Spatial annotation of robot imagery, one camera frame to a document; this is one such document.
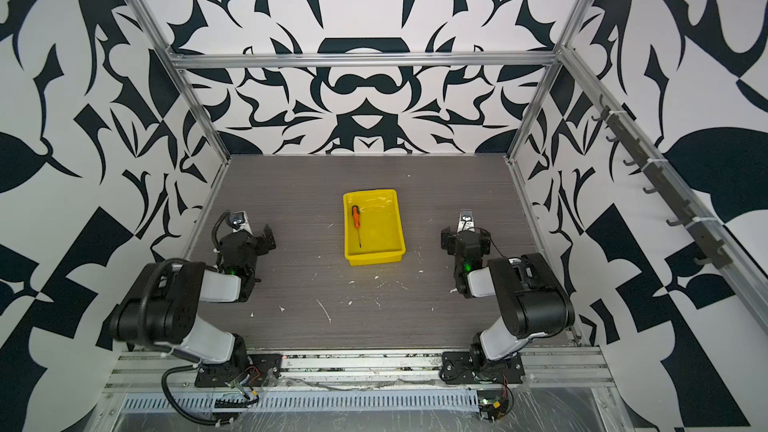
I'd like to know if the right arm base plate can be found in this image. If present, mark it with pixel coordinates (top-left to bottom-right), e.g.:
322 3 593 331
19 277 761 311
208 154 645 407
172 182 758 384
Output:
439 352 525 385

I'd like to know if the orange handled screwdriver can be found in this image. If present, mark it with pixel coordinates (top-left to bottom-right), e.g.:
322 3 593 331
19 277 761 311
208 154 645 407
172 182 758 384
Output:
351 205 362 247

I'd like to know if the white slotted cable duct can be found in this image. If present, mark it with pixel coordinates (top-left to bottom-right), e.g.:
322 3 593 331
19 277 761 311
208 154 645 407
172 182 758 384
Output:
119 389 481 414

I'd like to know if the black corrugated cable hose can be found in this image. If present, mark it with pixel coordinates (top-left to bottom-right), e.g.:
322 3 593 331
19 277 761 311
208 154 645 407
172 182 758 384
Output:
159 362 260 427

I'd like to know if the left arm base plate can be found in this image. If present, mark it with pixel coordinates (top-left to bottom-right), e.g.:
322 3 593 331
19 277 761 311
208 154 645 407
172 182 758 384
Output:
194 353 283 388

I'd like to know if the aluminium frame crossbar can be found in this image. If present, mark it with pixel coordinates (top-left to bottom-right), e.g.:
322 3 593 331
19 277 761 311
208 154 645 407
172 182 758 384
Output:
170 51 556 70

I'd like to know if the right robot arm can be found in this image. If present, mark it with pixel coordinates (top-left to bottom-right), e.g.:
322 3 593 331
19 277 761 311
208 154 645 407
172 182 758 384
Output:
441 209 575 371

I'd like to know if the black hook rack rail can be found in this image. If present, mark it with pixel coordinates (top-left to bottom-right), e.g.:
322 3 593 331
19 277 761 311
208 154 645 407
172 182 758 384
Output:
592 94 734 269

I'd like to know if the yellow plastic bin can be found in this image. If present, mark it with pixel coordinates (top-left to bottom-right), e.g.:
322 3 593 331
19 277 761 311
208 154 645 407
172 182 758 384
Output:
343 189 406 267

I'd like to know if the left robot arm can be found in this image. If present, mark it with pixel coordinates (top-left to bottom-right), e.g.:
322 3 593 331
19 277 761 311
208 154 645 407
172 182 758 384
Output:
109 210 276 368

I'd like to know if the aluminium front rail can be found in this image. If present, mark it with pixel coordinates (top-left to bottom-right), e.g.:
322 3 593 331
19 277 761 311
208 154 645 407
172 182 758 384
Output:
104 346 616 394

